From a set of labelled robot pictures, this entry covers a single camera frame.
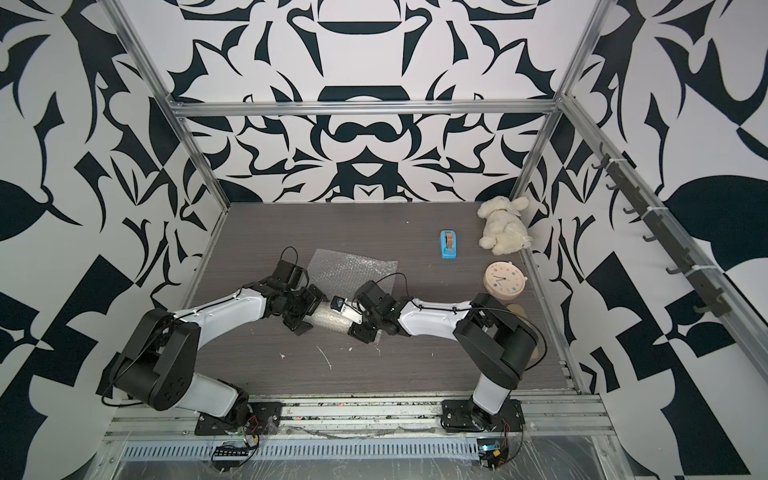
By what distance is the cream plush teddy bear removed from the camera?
3.33 feet

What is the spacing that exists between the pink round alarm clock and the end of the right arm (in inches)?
16.1

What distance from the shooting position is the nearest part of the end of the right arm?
0.66 m

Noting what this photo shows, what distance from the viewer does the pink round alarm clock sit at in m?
0.96

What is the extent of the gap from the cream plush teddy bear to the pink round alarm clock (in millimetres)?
72

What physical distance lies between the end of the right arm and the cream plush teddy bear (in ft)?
1.60

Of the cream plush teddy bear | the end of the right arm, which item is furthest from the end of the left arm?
the cream plush teddy bear
